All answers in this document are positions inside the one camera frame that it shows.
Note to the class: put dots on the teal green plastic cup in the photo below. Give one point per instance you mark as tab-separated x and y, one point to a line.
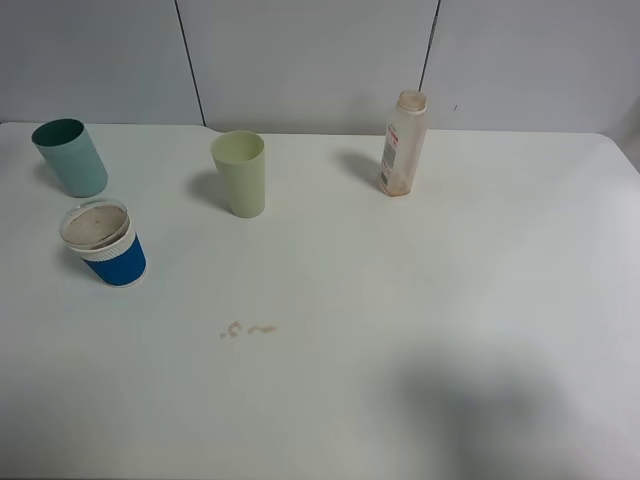
69	152

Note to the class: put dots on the blue paper cup with lid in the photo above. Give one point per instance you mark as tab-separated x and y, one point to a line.
101	233

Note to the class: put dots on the clear plastic drink bottle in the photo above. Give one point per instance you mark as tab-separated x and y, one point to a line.
404	139

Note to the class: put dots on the pale yellow-green plastic cup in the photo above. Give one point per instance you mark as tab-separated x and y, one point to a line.
239	157

